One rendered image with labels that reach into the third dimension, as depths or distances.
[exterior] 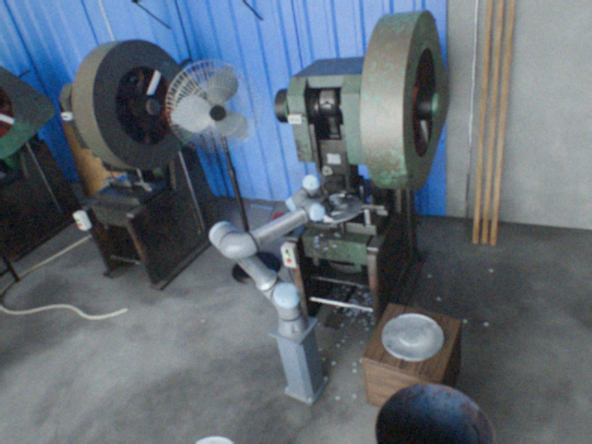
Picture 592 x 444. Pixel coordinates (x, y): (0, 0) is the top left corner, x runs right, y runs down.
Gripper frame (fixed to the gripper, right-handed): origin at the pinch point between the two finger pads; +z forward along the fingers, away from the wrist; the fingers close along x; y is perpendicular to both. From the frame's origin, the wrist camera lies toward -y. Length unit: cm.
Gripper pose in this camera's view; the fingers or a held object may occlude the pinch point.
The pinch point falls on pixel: (326, 219)
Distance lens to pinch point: 245.1
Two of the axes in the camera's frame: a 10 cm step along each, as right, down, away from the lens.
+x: 2.9, -8.3, 4.8
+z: 3.1, 5.5, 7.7
